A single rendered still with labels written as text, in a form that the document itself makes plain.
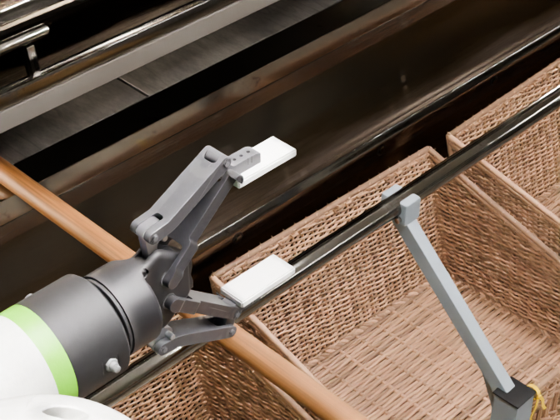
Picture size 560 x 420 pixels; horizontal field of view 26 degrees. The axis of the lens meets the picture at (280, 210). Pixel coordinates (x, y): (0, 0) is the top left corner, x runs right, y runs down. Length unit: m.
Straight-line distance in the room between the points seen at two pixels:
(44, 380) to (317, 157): 1.21
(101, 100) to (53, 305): 0.91
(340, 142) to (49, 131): 0.56
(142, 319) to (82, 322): 0.06
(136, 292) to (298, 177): 1.09
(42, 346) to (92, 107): 0.92
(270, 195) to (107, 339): 1.08
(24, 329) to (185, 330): 0.19
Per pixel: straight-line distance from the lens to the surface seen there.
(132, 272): 0.99
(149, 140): 1.79
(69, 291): 0.97
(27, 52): 1.44
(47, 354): 0.94
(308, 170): 2.06
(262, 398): 1.94
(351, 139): 2.13
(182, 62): 1.91
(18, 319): 0.95
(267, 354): 1.36
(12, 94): 1.40
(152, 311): 0.99
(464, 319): 1.67
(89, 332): 0.95
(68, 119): 1.80
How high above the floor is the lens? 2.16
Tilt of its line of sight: 38 degrees down
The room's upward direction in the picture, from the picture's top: straight up
